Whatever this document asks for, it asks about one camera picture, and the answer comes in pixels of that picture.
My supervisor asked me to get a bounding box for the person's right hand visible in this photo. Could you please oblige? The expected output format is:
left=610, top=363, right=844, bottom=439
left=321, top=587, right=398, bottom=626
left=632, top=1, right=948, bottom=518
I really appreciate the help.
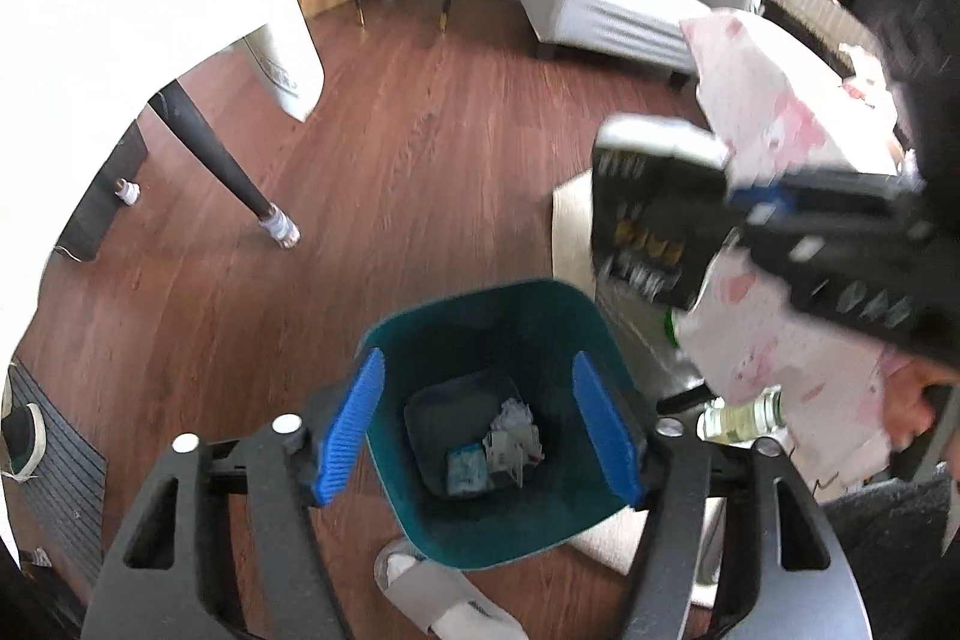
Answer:
left=881, top=347, right=960, bottom=461

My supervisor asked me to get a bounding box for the black printed box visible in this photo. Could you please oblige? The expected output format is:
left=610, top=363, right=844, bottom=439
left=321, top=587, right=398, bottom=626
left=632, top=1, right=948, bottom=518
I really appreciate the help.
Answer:
left=591, top=115, right=734, bottom=313

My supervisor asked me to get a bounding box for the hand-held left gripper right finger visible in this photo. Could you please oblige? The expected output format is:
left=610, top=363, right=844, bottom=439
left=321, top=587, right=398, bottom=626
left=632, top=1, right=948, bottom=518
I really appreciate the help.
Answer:
left=571, top=351, right=877, bottom=640

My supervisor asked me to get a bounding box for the clear plastic wrapper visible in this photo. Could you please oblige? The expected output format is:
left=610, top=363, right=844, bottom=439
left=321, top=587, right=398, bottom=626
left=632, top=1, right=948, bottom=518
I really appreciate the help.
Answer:
left=484, top=422, right=545, bottom=487

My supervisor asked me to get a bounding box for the white slipper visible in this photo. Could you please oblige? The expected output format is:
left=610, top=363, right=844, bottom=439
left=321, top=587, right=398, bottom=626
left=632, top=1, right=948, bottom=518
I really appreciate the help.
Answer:
left=373, top=539, right=530, bottom=640

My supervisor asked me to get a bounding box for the white shoe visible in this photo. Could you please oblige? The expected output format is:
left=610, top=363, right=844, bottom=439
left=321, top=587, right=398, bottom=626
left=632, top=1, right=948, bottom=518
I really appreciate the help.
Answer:
left=0, top=404, right=47, bottom=482

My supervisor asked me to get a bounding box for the beige fringed desk cloth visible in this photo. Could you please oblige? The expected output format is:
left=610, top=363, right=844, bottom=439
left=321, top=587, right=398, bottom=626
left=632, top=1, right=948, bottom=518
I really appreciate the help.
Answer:
left=746, top=0, right=893, bottom=71

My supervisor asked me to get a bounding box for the clear glass bottle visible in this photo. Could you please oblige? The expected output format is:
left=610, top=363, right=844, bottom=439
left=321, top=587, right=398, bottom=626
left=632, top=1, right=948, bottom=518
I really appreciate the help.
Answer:
left=697, top=389, right=788, bottom=442

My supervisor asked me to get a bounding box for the black table leg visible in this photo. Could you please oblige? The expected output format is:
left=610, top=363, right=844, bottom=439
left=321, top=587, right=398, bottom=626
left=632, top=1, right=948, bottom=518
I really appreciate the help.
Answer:
left=148, top=79, right=301, bottom=247

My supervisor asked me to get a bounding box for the grey ribbed floor mat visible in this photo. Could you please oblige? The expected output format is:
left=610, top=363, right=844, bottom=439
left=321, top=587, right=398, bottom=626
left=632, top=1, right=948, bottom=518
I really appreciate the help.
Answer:
left=0, top=359, right=107, bottom=570

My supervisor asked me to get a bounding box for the pink printed tablecloth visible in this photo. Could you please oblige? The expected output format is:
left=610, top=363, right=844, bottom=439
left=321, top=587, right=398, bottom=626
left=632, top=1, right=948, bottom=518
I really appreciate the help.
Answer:
left=679, top=8, right=923, bottom=487

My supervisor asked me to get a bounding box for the green glass bottle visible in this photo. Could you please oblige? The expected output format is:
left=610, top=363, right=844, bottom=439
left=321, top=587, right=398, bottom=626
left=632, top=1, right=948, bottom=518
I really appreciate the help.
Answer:
left=660, top=306, right=687, bottom=356

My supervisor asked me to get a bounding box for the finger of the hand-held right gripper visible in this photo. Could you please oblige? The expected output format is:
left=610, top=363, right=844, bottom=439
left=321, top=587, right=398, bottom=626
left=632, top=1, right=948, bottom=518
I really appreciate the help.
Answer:
left=726, top=167, right=927, bottom=236

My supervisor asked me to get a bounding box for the dark teal trash bin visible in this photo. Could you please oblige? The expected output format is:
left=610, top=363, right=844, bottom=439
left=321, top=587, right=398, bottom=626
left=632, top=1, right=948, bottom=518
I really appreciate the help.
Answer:
left=358, top=278, right=668, bottom=572

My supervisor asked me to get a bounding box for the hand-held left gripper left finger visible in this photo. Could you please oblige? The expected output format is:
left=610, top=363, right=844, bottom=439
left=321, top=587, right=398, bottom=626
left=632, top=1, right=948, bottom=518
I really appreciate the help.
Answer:
left=79, top=346, right=387, bottom=640

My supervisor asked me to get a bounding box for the blue tissue packet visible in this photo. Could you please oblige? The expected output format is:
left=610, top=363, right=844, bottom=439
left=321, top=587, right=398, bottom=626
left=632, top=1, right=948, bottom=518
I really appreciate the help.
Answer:
left=446, top=446, right=488, bottom=495

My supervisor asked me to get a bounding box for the dark grey cloth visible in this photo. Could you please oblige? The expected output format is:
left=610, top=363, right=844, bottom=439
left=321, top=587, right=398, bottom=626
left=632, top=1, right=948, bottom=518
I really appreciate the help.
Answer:
left=821, top=471, right=960, bottom=640

